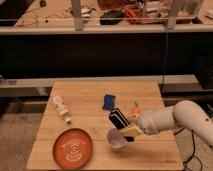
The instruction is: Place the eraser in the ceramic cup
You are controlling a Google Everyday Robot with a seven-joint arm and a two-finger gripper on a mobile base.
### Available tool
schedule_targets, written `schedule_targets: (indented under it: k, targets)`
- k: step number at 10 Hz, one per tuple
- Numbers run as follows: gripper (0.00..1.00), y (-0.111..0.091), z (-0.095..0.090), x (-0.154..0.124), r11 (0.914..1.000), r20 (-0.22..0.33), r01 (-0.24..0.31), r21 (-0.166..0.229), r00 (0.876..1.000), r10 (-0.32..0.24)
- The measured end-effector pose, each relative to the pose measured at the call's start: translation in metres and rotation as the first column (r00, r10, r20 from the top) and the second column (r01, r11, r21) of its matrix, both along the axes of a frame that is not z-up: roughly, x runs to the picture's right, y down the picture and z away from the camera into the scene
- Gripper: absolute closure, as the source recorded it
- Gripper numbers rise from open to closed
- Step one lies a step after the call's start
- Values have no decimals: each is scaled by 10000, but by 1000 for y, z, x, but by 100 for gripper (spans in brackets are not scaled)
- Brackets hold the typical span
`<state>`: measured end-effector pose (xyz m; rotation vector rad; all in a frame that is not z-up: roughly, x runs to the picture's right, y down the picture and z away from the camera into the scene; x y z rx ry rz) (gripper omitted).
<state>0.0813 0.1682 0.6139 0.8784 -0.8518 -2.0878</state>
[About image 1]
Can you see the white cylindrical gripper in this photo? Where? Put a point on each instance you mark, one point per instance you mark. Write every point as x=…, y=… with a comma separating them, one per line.
x=150, y=122

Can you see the black whiteboard eraser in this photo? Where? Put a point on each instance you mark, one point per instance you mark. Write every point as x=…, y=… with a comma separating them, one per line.
x=119, y=121

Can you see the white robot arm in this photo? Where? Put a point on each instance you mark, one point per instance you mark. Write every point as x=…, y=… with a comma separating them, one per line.
x=186, y=114

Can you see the blue rectangular block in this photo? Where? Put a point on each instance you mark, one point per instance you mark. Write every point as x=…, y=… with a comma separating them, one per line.
x=109, y=102

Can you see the orange plate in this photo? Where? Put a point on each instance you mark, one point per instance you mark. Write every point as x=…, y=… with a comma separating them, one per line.
x=72, y=149

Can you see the clear plastic bottle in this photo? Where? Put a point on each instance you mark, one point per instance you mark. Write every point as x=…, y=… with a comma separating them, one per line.
x=62, y=109

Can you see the black object on bench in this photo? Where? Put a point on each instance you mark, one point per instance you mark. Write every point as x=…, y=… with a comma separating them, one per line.
x=111, y=17

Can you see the orange tool on bench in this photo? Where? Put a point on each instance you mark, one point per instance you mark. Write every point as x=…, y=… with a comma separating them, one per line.
x=132, y=14

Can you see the grey metal post right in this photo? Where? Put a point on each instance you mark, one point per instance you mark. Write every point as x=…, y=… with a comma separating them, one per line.
x=174, y=10

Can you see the grey metal post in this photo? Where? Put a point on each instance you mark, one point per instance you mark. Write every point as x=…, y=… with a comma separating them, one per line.
x=76, y=9
x=174, y=10

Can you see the grey metal post left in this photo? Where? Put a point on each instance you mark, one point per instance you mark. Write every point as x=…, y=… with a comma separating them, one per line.
x=76, y=9

